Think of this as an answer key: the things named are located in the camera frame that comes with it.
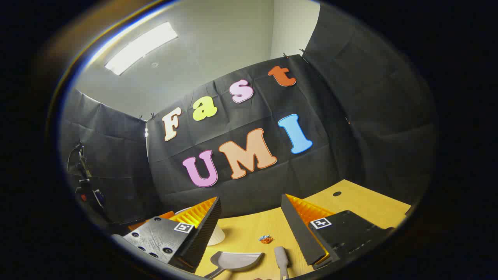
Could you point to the wooden desktop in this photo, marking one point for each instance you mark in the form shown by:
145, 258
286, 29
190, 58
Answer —
249, 233

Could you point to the ceiling light panel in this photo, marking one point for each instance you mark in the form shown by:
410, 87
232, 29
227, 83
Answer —
140, 48

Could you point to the black tripod stand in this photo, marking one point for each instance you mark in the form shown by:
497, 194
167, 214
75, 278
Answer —
83, 171

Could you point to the blue paper trash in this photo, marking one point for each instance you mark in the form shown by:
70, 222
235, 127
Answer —
264, 236

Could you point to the white paper cup garbage bin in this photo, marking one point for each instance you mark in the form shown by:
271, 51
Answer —
217, 235

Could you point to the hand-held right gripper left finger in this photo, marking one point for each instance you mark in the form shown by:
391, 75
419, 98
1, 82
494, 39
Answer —
204, 233

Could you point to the orange paper trash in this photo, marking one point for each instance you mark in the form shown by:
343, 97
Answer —
267, 240

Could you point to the small grey broom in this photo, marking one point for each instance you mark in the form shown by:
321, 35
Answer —
281, 256

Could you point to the grey dustpan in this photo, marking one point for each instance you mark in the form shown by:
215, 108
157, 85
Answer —
237, 260

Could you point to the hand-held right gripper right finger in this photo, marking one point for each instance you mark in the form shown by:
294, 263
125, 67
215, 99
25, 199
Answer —
301, 237

